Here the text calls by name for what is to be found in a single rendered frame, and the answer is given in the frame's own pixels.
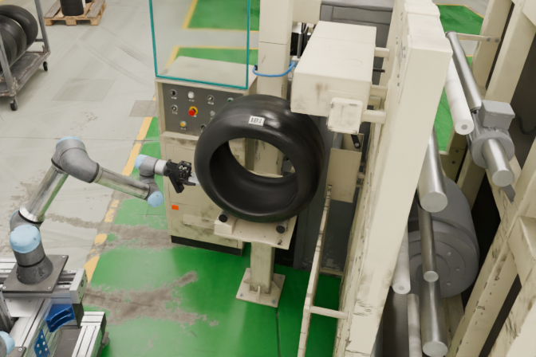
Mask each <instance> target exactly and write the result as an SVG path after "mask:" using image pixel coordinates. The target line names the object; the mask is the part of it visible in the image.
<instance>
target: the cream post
mask: <svg viewBox="0 0 536 357"><path fill-rule="evenodd" d="M293 9H294V0H260V21H259V42H258V73H263V74H282V73H284V72H285V71H287V70H288V69H289V62H290V42H291V31H292V20H293ZM287 84H288V73H287V74H286V75H285V76H277V77H268V76H258V84H257V94H267V95H272V96H278V97H281V98H283V99H286V94H287ZM281 169H282V152H281V151H279V150H278V149H277V148H276V147H274V146H273V145H271V144H269V143H266V142H264V141H261V140H259V139H256V140H255V148H254V171H259V172H264V173H269V174H273V175H281ZM274 254H275V247H272V246H268V245H260V244H255V243H251V254H250V291H254V292H258V286H259V287H260V293H264V294H269V293H270V288H271V281H272V280H273V275H274Z"/></svg>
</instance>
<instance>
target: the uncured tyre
mask: <svg viewBox="0 0 536 357"><path fill-rule="evenodd" d="M290 104H291V102H290V101H288V100H286V99H283V98H281V97H278V96H272V95H267V94H252V95H247V96H241V97H239V98H237V99H235V100H232V101H230V102H229V103H227V104H225V105H224V106H222V107H221V108H220V109H219V110H218V111H217V112H216V113H215V115H214V116H213V118H212V119H211V121H210V122H209V123H208V125H207V126H206V127H205V128H204V130H203V131H202V134H201V136H200V138H199V140H198V141H197V143H196V146H195V154H194V167H195V174H196V177H197V179H198V181H199V184H200V186H201V187H202V189H203V191H204V192H205V193H206V195H207V196H208V197H209V199H210V200H211V201H212V202H213V203H214V204H216V205H217V206H218V207H220V208H221V209H222V210H224V211H226V212H227V213H229V214H231V215H233V216H235V217H237V218H241V219H242V220H246V221H249V222H257V223H275V222H282V221H285V220H287V219H290V218H292V217H294V216H296V215H298V214H300V213H301V212H302V211H303V210H304V209H305V208H306V207H307V206H308V205H309V204H310V203H311V202H312V200H313V198H314V197H315V195H316V193H317V190H318V187H319V185H320V181H321V175H322V171H323V167H324V164H325V146H324V142H323V139H322V137H321V133H320V131H319V129H318V127H317V125H316V124H315V123H314V121H313V120H312V119H311V117H310V116H309V115H308V114H303V113H297V112H291V111H290V110H291V107H290ZM250 116H257V117H262V118H265V120H264V123H263V125H262V126H261V125H256V124H249V120H250ZM240 138H251V139H259V140H261V141H264V142H266V143H269V144H271V145H273V146H274V147H276V148H277V149H278V150H279V151H281V152H282V153H283V154H284V155H285V156H286V157H287V158H288V160H289V161H290V162H291V163H292V165H293V167H294V169H295V172H294V173H292V174H290V175H287V176H284V177H281V178H267V177H262V176H260V175H256V174H254V173H252V172H250V171H248V170H247V169H246V168H244V167H243V166H242V165H241V164H240V163H239V162H238V161H237V160H236V158H235V157H234V156H233V154H232V152H231V148H230V145H229V141H230V140H233V139H240Z"/></svg>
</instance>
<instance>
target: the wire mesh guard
mask: <svg viewBox="0 0 536 357"><path fill-rule="evenodd" d="M332 185H333V184H332V183H329V187H328V191H327V195H326V200H325V206H324V210H323V215H322V219H321V226H320V230H319V234H318V239H317V246H316V250H315V254H314V259H313V266H312V270H311V274H310V279H309V286H308V290H307V294H306V299H305V306H304V311H303V318H302V324H301V335H300V342H299V348H298V357H305V349H306V344H307V339H308V334H309V326H310V322H311V317H312V312H311V313H310V314H309V306H310V303H311V305H312V306H313V304H314V300H315V295H316V291H317V283H318V277H319V272H320V268H321V258H322V252H323V246H324V241H325V231H326V226H327V220H328V214H329V204H330V195H331V190H332Z"/></svg>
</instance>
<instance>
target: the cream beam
mask: <svg viewBox="0 0 536 357"><path fill-rule="evenodd" d="M375 40H376V27H371V26H364V25H350V24H343V23H336V22H322V21H319V22H318V24H317V25H316V28H315V30H314V32H313V34H312V36H311V38H310V39H309V42H308V43H307V46H306V47H305V50H304V53H303V54H302V56H301V57H300V61H299V62H298V65H297V67H296V69H295V70H294V78H293V83H292V93H291V104H290V107H291V110H290V111H291V112H297V113H303V114H309V115H315V116H325V117H327V115H328V114H329V113H330V107H331V105H329V104H330V103H331V102H332V99H333V98H334V97H337V98H344V99H350V100H360V101H362V102H363V107H362V109H364V112H366V108H367V104H368V99H369V91H370V87H371V82H372V66H373V58H374V49H375Z"/></svg>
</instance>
